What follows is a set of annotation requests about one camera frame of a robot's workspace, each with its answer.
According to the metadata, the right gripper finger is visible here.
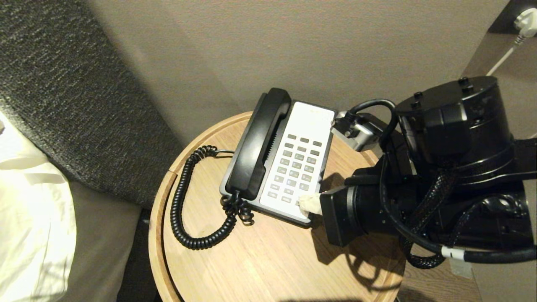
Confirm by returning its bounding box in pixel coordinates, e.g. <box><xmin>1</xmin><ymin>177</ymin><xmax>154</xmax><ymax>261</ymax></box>
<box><xmin>297</xmin><ymin>192</ymin><xmax>323</xmax><ymax>217</ymax></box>

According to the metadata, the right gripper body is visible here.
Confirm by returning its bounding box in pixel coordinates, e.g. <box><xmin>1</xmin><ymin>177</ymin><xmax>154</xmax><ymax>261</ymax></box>
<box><xmin>320</xmin><ymin>166</ymin><xmax>404</xmax><ymax>248</ymax></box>

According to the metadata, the black phone handset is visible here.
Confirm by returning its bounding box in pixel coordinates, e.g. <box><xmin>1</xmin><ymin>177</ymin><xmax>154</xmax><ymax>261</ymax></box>
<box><xmin>225</xmin><ymin>87</ymin><xmax>292</xmax><ymax>201</ymax></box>

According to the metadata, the black and white desk telephone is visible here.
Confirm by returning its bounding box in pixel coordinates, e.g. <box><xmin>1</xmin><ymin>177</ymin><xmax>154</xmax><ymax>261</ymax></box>
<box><xmin>219</xmin><ymin>101</ymin><xmax>339</xmax><ymax>228</ymax></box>

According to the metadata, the round wooden side table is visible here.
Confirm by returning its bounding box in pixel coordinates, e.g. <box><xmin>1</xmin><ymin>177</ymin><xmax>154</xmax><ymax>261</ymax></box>
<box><xmin>148</xmin><ymin>111</ymin><xmax>408</xmax><ymax>302</ymax></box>

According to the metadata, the beige bed sheet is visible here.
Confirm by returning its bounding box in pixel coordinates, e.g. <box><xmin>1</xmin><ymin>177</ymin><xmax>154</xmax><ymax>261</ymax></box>
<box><xmin>59</xmin><ymin>180</ymin><xmax>142</xmax><ymax>302</ymax></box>

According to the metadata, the white power plug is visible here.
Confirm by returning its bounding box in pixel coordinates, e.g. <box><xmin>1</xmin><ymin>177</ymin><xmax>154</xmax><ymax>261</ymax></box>
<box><xmin>514</xmin><ymin>8</ymin><xmax>537</xmax><ymax>37</ymax></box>

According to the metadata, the grey fabric headboard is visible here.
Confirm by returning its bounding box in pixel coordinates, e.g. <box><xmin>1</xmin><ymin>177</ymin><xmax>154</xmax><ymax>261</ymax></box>
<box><xmin>0</xmin><ymin>0</ymin><xmax>186</xmax><ymax>210</ymax></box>

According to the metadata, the white pillow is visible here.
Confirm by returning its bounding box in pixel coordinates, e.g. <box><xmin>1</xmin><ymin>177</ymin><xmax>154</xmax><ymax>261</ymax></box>
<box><xmin>0</xmin><ymin>110</ymin><xmax>78</xmax><ymax>302</ymax></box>

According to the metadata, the black cable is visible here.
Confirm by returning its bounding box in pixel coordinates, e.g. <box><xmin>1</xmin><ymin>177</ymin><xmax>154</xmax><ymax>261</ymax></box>
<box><xmin>347</xmin><ymin>99</ymin><xmax>537</xmax><ymax>265</ymax></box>

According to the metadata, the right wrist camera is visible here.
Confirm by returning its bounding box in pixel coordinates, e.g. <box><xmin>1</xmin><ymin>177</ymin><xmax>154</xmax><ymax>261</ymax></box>
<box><xmin>333</xmin><ymin>110</ymin><xmax>404</xmax><ymax>172</ymax></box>

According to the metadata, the black coiled phone cord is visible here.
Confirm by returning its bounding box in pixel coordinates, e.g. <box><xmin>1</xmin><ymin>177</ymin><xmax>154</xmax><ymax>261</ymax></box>
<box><xmin>170</xmin><ymin>145</ymin><xmax>255</xmax><ymax>251</ymax></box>

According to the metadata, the white power cable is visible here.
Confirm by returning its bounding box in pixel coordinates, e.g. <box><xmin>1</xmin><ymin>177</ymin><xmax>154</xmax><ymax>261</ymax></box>
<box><xmin>486</xmin><ymin>35</ymin><xmax>526</xmax><ymax>77</ymax></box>

